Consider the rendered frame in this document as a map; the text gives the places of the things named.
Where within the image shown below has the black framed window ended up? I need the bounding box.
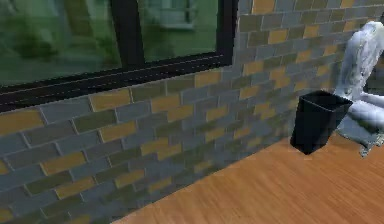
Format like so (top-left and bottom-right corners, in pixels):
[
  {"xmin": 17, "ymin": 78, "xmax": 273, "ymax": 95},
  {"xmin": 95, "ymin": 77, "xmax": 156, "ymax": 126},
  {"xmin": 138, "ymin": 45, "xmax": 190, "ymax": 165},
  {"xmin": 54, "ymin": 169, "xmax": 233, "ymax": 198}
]
[{"xmin": 0, "ymin": 0, "xmax": 239, "ymax": 113}]

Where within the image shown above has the black waste bin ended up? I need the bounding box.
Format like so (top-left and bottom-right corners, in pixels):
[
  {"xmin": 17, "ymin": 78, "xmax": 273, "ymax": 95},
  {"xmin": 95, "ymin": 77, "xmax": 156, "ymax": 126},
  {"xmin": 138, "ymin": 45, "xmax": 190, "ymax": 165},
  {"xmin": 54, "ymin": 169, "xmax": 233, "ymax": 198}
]
[{"xmin": 289, "ymin": 90, "xmax": 354, "ymax": 156}]

